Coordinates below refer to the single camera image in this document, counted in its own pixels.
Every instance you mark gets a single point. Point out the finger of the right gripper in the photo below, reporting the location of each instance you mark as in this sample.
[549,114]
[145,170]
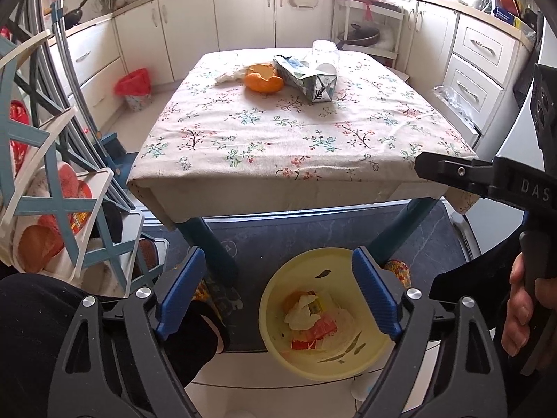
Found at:
[502,180]

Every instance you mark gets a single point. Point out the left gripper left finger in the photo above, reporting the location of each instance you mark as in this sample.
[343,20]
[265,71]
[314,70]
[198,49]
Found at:
[175,290]

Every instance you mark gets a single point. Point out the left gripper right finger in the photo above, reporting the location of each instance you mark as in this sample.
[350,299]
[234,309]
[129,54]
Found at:
[384,307]

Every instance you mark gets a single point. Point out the milk carton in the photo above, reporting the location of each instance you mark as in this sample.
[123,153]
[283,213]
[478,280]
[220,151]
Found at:
[316,82]

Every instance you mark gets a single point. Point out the white tissue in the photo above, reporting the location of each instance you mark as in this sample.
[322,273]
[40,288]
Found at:
[231,76]

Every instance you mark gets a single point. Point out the orange peel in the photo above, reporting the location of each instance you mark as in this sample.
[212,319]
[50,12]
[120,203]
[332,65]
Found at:
[263,78]

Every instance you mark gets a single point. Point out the yellow trash bucket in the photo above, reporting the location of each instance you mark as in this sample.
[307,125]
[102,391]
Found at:
[314,320]

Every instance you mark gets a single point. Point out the white kitchen trolley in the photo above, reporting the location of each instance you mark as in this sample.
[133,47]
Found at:
[385,16]

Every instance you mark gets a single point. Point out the red-lined small trash bin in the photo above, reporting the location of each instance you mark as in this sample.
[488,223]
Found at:
[135,88]

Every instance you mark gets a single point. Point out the person's right hand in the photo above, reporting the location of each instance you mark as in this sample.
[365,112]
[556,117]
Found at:
[520,307]

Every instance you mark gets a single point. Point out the blue white folding rack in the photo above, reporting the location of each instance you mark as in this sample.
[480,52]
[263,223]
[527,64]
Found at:
[53,218]

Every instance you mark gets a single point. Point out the floral tablecloth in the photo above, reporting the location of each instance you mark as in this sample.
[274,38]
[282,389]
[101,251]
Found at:
[223,150]

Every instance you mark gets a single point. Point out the black wok on trolley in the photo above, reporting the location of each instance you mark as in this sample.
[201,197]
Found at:
[365,37]

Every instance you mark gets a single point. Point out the black frying pan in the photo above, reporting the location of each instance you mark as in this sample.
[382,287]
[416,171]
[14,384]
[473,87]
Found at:
[73,17]

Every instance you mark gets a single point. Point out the blue broom with handle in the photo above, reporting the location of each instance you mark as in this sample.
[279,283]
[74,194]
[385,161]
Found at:
[58,25]

